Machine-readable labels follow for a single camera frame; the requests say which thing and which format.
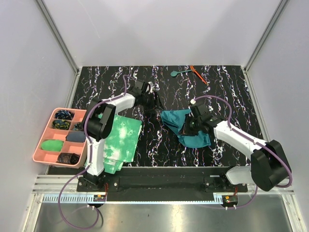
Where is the right aluminium frame post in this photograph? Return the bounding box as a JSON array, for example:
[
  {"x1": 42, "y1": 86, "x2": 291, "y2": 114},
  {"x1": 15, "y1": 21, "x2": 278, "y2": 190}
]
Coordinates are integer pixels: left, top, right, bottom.
[{"x1": 243, "y1": 0, "x2": 292, "y2": 72}]

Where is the teal satin napkin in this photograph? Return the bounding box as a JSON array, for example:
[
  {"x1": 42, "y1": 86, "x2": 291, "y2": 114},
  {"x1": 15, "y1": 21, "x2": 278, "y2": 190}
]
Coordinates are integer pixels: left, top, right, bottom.
[{"x1": 160, "y1": 109, "x2": 211, "y2": 148}]

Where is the dark blue rolled cloth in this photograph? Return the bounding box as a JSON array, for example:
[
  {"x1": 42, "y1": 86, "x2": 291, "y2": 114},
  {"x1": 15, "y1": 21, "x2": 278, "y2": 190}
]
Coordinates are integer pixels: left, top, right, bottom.
[{"x1": 66, "y1": 131, "x2": 86, "y2": 143}]

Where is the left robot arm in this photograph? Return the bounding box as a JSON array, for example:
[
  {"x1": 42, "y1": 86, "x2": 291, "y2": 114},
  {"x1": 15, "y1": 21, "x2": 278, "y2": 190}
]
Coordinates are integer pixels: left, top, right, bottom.
[{"x1": 83, "y1": 80, "x2": 163, "y2": 191}]

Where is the aluminium frame post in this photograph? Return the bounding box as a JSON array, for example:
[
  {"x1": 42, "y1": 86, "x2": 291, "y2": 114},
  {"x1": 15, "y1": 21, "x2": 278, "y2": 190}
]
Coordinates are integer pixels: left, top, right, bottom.
[
  {"x1": 33, "y1": 0, "x2": 82, "y2": 75},
  {"x1": 243, "y1": 0, "x2": 292, "y2": 72}
]

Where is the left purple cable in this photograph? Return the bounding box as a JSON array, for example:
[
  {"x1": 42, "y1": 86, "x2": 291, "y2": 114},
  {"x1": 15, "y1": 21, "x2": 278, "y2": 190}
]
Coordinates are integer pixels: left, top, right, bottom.
[{"x1": 57, "y1": 74, "x2": 138, "y2": 230}]

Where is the left aluminium frame post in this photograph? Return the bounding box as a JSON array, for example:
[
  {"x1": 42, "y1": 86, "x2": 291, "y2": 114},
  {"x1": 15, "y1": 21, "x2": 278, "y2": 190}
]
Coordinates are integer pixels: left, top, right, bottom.
[{"x1": 33, "y1": 0, "x2": 82, "y2": 75}]

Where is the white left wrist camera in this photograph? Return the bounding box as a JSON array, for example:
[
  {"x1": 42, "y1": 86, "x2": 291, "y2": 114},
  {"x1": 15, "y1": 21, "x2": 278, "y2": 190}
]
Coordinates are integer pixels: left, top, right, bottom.
[{"x1": 146, "y1": 82, "x2": 154, "y2": 94}]

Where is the blue patterned rolled cloth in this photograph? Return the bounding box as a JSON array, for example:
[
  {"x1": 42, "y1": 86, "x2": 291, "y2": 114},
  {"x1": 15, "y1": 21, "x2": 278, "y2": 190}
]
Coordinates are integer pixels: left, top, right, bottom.
[{"x1": 55, "y1": 110, "x2": 74, "y2": 120}]

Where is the pink compartment tray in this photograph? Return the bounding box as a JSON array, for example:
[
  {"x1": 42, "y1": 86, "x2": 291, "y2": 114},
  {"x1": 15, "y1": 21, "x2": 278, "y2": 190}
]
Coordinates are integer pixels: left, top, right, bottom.
[{"x1": 32, "y1": 108, "x2": 87, "y2": 169}]

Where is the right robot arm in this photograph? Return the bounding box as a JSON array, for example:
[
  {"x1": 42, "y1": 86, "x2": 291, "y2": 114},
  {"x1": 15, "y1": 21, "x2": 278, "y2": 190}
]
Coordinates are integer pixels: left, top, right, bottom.
[{"x1": 181, "y1": 100, "x2": 292, "y2": 192}]

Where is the teal plastic spoon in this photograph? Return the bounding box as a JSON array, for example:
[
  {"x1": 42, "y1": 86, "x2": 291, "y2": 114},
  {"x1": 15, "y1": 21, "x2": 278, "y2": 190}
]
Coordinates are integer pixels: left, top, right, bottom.
[{"x1": 170, "y1": 70, "x2": 192, "y2": 77}]

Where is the aluminium front rail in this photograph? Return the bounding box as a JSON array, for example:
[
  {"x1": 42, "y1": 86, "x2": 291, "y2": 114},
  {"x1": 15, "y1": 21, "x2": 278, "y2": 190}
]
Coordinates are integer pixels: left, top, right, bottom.
[{"x1": 32, "y1": 175, "x2": 296, "y2": 205}]

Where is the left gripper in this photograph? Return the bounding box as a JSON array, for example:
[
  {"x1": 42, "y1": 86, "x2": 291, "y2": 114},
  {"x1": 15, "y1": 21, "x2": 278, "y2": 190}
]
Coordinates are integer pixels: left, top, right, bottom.
[{"x1": 141, "y1": 91, "x2": 164, "y2": 114}]

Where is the green rolled cloth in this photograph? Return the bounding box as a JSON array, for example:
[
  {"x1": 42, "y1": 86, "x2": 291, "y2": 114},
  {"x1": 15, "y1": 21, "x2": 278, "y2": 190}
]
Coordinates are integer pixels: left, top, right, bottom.
[{"x1": 41, "y1": 140, "x2": 64, "y2": 152}]

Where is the brown patterned rolled cloth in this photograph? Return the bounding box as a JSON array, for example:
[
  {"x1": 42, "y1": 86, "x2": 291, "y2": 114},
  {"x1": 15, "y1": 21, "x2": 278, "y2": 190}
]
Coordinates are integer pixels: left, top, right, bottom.
[{"x1": 57, "y1": 153, "x2": 80, "y2": 165}]

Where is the green tie-dye cloth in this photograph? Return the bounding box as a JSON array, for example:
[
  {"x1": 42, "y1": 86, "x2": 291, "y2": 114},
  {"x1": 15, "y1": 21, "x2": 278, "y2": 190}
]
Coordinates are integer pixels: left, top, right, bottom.
[{"x1": 84, "y1": 113, "x2": 143, "y2": 174}]

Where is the black marble pattern mat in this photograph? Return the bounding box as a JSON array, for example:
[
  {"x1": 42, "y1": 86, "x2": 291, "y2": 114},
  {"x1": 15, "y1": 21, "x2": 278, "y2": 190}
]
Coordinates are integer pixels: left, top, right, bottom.
[{"x1": 72, "y1": 65, "x2": 263, "y2": 167}]

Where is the orange plastic fork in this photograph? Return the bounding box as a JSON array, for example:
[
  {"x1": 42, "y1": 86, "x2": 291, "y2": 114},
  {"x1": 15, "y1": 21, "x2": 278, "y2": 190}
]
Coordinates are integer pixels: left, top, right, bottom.
[{"x1": 190, "y1": 65, "x2": 208, "y2": 85}]

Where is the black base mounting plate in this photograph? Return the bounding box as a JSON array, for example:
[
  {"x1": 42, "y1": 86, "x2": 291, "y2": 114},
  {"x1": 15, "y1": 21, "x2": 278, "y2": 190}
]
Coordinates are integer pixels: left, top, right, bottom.
[{"x1": 71, "y1": 167, "x2": 248, "y2": 203}]

